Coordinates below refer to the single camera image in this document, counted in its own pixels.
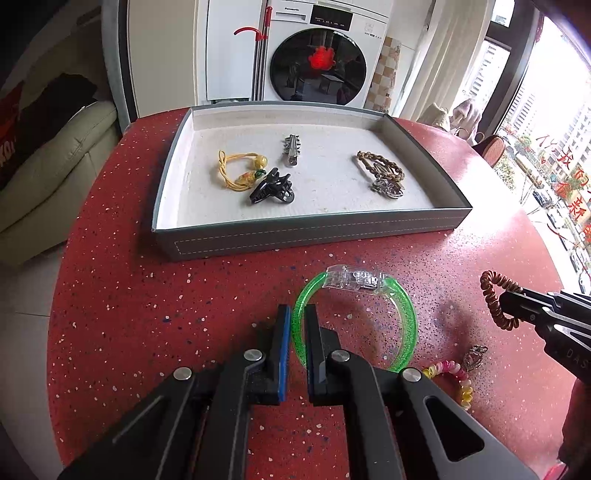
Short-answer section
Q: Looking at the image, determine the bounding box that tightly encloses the cream fluffy cloth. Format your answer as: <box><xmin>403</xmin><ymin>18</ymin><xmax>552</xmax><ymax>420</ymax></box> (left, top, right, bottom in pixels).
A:
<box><xmin>450</xmin><ymin>98</ymin><xmax>481</xmax><ymax>141</ymax></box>

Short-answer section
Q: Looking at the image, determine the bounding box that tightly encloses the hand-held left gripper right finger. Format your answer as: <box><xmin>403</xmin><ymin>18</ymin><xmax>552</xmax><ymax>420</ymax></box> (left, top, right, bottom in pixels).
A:
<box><xmin>302</xmin><ymin>304</ymin><xmax>539</xmax><ymax>480</ymax></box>

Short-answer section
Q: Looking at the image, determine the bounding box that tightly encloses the pale green leather armchair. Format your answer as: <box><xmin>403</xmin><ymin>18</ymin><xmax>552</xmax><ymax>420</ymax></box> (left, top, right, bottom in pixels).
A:
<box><xmin>0</xmin><ymin>99</ymin><xmax>123</xmax><ymax>266</ymax></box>

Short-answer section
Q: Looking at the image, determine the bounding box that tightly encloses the green translucent bangle bracelet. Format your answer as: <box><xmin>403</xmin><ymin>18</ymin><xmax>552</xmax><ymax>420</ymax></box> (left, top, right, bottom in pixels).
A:
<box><xmin>292</xmin><ymin>264</ymin><xmax>419</xmax><ymax>374</ymax></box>

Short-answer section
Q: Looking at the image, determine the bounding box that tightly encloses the silver metal hair clip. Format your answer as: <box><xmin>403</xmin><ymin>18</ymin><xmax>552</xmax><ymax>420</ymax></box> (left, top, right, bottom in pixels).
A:
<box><xmin>283</xmin><ymin>134</ymin><xmax>303</xmax><ymax>167</ymax></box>

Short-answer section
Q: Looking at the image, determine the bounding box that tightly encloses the black claw hair clip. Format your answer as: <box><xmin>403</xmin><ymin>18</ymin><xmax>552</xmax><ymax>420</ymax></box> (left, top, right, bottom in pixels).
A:
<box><xmin>249</xmin><ymin>168</ymin><xmax>296</xmax><ymax>206</ymax></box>

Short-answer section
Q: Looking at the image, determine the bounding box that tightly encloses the brown coil hair tie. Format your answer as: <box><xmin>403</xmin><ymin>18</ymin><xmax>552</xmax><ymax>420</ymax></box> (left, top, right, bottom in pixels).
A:
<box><xmin>480</xmin><ymin>270</ymin><xmax>522</xmax><ymax>330</ymax></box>

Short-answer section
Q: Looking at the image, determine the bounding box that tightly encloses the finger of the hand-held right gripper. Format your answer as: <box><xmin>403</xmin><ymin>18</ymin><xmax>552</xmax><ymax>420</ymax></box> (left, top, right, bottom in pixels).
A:
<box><xmin>499</xmin><ymin>288</ymin><xmax>561</xmax><ymax>330</ymax></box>
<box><xmin>547</xmin><ymin>291</ymin><xmax>591</xmax><ymax>326</ymax></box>

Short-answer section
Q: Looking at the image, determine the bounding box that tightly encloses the silver metal brooch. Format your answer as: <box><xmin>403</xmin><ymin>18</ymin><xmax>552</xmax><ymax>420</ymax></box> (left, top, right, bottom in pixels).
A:
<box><xmin>464</xmin><ymin>345</ymin><xmax>488</xmax><ymax>371</ymax></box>

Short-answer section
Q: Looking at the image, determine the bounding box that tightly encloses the brown wicker chair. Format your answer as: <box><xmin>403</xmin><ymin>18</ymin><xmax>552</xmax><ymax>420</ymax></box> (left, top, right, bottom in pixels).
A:
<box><xmin>473</xmin><ymin>135</ymin><xmax>506</xmax><ymax>167</ymax></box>

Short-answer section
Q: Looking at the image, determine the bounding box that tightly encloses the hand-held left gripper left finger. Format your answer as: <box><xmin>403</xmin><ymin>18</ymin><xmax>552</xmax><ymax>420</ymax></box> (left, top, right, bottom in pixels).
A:
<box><xmin>58</xmin><ymin>304</ymin><xmax>293</xmax><ymax>480</ymax></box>

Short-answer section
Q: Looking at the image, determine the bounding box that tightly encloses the red handled mop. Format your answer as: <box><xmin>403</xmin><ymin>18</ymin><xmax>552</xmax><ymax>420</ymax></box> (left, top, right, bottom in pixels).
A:
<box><xmin>233</xmin><ymin>7</ymin><xmax>273</xmax><ymax>100</ymax></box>

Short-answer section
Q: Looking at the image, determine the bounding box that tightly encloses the yellow cord beaded bracelet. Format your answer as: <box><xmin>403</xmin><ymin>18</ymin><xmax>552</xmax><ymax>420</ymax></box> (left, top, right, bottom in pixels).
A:
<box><xmin>218</xmin><ymin>150</ymin><xmax>269</xmax><ymax>192</ymax></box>

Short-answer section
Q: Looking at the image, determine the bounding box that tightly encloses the white washing machine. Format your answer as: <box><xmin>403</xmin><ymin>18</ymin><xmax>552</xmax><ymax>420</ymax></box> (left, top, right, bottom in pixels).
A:
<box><xmin>265</xmin><ymin>0</ymin><xmax>391</xmax><ymax>109</ymax></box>

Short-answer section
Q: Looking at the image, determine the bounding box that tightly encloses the pink yellow coil bracelet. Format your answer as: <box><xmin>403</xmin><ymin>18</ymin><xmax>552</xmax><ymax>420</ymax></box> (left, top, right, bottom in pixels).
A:
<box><xmin>421</xmin><ymin>361</ymin><xmax>474</xmax><ymax>409</ymax></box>

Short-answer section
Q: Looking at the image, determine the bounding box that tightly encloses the grey shallow tray box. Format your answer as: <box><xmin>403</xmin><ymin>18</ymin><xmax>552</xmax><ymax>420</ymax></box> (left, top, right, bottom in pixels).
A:
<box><xmin>152</xmin><ymin>105</ymin><xmax>474</xmax><ymax>263</ymax></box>

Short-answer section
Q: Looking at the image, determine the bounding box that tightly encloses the red printed blanket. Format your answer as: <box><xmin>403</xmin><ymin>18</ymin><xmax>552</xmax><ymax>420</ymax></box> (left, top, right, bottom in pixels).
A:
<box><xmin>0</xmin><ymin>83</ymin><xmax>24</xmax><ymax>185</ymax></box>

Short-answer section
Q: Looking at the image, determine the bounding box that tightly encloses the black clothes pile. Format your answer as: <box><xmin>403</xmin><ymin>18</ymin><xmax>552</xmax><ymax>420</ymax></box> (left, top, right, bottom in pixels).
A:
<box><xmin>34</xmin><ymin>74</ymin><xmax>98</xmax><ymax>112</ymax></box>

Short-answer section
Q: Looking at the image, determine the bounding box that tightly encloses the brown braided keychain strap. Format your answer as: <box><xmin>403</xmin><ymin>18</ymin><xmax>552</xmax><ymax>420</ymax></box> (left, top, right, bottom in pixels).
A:
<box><xmin>355</xmin><ymin>150</ymin><xmax>406</xmax><ymax>184</ymax></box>

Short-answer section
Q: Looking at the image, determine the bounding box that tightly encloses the white curtain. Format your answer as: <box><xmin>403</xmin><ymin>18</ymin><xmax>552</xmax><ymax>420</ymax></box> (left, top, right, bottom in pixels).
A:
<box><xmin>392</xmin><ymin>0</ymin><xmax>490</xmax><ymax>123</ymax></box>

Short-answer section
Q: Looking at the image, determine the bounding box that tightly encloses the small silver charm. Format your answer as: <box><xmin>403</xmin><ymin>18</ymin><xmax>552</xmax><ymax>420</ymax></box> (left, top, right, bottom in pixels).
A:
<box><xmin>372</xmin><ymin>178</ymin><xmax>407</xmax><ymax>201</ymax></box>

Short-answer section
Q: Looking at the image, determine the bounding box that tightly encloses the person's right forearm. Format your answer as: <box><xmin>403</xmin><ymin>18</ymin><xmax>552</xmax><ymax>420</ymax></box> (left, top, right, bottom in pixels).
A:
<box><xmin>556</xmin><ymin>369</ymin><xmax>591</xmax><ymax>467</ymax></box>

